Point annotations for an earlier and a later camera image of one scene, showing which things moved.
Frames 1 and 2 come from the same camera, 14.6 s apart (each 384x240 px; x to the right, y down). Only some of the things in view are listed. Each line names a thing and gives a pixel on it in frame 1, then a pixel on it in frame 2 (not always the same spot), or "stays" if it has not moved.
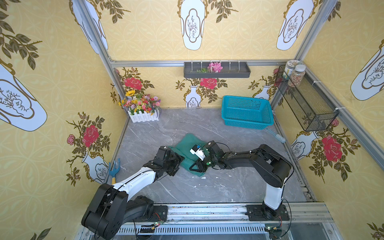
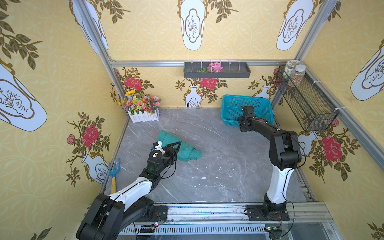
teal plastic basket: x=246 y=112 stays
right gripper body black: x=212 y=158 to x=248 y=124
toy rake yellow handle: x=113 y=172 stays
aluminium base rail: x=310 y=221 stays
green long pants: x=184 y=142 to x=186 y=152
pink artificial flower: x=215 y=67 stays
